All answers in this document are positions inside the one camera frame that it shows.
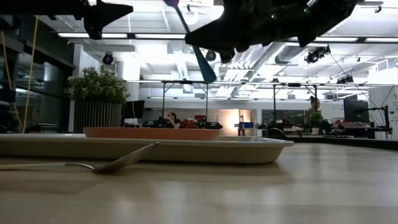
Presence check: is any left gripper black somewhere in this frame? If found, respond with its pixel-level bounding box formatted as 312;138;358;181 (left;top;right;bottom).
73;0;134;40

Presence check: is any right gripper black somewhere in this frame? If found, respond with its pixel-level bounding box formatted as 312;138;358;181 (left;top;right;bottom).
185;0;317;64

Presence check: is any blue-handled fork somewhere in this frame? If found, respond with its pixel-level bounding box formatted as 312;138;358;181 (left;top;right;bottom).
164;0;218;85

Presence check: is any orange plate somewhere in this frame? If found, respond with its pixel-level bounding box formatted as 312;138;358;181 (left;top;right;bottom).
83;126;221;141

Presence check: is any orange-handled metal spoon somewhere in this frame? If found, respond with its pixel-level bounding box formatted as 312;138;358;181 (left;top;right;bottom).
0;141;160;174

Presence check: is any beige plastic tray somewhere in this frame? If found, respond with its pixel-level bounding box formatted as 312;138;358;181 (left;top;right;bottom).
0;133;295;165

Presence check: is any ceiling strip light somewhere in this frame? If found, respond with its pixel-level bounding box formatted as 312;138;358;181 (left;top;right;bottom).
57;32;129;39
289;36;359;43
364;37;398;44
134;33;187;40

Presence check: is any potted plant in ribbed pot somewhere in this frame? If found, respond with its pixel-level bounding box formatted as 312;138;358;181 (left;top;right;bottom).
64;65;130;134

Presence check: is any person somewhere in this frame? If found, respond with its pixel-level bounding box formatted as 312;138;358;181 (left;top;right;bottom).
165;111;183;129
305;95;322;125

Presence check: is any black monitor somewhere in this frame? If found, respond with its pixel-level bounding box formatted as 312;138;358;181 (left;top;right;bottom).
343;98;370;124
122;100;146;119

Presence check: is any small potted plant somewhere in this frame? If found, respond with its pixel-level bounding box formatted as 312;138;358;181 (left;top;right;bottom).
307;111;325;136

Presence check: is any black overhead rig frame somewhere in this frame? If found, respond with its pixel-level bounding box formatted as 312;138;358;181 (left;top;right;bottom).
124;79;318;126

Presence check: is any yellow cable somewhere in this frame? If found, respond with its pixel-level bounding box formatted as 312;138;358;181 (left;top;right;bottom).
1;30;23;129
22;17;39;134

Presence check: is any black aluminium table frame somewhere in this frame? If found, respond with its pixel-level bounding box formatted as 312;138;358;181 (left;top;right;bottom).
279;135;398;151

